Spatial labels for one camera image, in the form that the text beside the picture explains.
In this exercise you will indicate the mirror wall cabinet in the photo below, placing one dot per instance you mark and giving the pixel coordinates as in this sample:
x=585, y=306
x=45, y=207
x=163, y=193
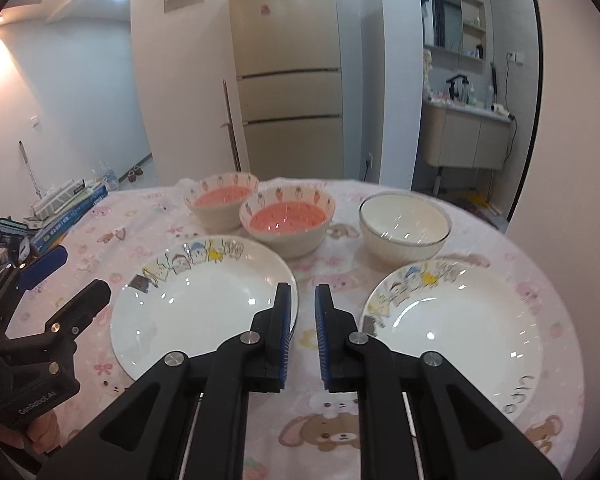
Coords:
x=455, y=20

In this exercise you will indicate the pair of brown slippers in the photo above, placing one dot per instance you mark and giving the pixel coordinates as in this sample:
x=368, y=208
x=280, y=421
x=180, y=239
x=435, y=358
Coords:
x=135, y=173

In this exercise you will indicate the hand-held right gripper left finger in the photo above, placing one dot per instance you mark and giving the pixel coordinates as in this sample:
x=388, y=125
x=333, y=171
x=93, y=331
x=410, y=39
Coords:
x=284, y=340

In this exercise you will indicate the beige refrigerator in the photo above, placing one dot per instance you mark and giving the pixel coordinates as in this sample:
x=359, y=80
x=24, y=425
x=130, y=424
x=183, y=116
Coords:
x=290, y=95

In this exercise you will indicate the vanity drain pipe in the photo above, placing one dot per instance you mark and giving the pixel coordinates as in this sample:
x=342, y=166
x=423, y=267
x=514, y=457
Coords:
x=438, y=180

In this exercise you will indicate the white cartoon print plate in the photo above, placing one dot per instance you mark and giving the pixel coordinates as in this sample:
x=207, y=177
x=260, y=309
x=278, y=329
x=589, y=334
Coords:
x=460, y=320
x=190, y=310

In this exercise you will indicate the yellow floor item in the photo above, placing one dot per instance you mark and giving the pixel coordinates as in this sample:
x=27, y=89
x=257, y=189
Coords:
x=487, y=210

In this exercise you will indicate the white hair dryer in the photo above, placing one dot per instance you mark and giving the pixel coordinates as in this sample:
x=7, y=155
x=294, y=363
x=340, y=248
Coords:
x=501, y=110

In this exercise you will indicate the pink strawberry print bowl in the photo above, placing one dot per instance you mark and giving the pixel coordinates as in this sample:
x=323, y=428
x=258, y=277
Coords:
x=285, y=242
x=220, y=212

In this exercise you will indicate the black door frame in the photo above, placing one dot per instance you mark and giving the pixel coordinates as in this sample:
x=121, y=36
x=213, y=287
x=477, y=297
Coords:
x=536, y=85

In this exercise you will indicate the cartoon bath mat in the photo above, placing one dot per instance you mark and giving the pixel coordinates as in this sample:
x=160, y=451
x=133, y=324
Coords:
x=462, y=201

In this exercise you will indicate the grey round plate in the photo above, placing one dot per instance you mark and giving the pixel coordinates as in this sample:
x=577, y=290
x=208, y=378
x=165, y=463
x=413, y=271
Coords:
x=400, y=247

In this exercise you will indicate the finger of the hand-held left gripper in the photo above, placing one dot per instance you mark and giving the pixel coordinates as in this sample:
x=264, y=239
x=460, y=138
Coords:
x=87, y=297
x=45, y=261

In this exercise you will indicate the pink cartoon printed tablecloth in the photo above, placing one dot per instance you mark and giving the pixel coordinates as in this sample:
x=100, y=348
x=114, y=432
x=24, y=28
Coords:
x=305, y=410

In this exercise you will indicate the person's left hand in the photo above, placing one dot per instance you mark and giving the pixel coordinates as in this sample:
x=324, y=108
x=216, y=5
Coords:
x=32, y=430

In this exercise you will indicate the clear water bottle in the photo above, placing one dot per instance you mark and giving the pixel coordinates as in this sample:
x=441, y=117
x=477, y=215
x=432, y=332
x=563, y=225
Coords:
x=110, y=180

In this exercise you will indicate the black faucet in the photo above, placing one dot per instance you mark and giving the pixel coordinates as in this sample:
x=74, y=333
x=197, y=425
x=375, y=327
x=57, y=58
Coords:
x=456, y=87

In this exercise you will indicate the white flat box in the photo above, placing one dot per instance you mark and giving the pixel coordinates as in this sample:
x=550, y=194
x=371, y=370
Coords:
x=55, y=202

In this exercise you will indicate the pink fridge sticker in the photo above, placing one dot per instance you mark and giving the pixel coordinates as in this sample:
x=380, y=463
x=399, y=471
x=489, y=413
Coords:
x=265, y=9

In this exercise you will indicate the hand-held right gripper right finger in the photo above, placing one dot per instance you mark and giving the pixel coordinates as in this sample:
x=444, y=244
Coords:
x=322, y=340

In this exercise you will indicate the white bathroom wall outlet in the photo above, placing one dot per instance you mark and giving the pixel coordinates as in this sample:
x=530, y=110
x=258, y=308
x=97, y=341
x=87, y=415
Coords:
x=515, y=57

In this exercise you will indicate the small white figurine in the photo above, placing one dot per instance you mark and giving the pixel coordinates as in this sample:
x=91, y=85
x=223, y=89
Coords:
x=428, y=67

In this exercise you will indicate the beige vanity cabinet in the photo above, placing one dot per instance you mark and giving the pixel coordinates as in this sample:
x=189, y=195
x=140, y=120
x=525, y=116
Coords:
x=460, y=135

